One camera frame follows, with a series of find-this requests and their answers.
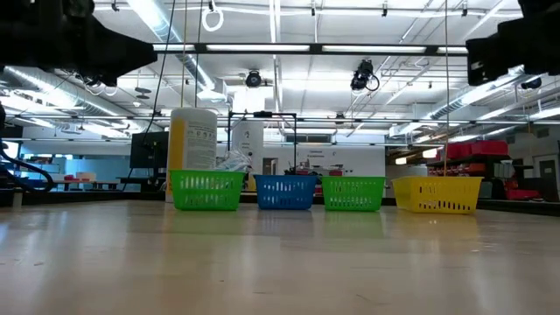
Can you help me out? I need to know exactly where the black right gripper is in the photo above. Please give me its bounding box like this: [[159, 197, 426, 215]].
[[465, 0, 560, 87]]

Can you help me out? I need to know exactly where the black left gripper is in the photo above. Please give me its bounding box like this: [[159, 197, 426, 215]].
[[0, 0, 158, 79]]

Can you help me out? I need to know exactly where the blue white toothbrush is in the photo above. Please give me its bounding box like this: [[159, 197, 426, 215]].
[[227, 150, 254, 172], [213, 150, 240, 172]]

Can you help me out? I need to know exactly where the teal white toothbrush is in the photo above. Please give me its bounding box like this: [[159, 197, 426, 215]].
[[222, 148, 254, 172]]

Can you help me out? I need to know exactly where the large red storage bin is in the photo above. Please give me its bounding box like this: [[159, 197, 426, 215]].
[[445, 139, 509, 159]]

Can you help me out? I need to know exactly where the black monitor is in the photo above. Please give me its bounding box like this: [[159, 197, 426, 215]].
[[129, 130, 170, 170]]

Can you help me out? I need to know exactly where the white yellow wipes canister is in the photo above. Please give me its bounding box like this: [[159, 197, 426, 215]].
[[164, 107, 219, 203]]

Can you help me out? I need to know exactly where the small red storage bin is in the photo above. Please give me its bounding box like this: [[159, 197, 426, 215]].
[[505, 187, 542, 201]]

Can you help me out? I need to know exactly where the yellow plastic slotted basket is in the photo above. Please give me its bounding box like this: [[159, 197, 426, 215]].
[[391, 175, 485, 215]]

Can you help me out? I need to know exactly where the green plastic slotted basket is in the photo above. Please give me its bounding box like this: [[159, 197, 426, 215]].
[[169, 169, 247, 212], [320, 175, 388, 213]]

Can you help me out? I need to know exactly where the black overhead light bar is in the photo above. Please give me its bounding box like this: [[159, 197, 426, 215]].
[[152, 42, 469, 57]]

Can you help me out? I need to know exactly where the blue plastic slotted basket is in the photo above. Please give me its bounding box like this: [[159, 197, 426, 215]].
[[253, 173, 319, 211]]

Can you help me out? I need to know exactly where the silver ceiling air duct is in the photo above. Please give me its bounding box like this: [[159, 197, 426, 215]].
[[430, 56, 560, 122], [0, 65, 148, 132]]

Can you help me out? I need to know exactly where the white cable ring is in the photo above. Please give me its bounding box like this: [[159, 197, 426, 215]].
[[200, 7, 225, 33]]

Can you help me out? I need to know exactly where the black hanging camera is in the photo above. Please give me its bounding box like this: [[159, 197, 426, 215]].
[[244, 69, 263, 88], [349, 59, 381, 93]]

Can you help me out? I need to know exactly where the black curved cable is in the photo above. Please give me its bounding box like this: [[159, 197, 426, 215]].
[[0, 139, 56, 193]]

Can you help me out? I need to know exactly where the black background stand frame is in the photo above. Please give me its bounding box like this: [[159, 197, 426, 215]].
[[226, 110, 298, 176]]

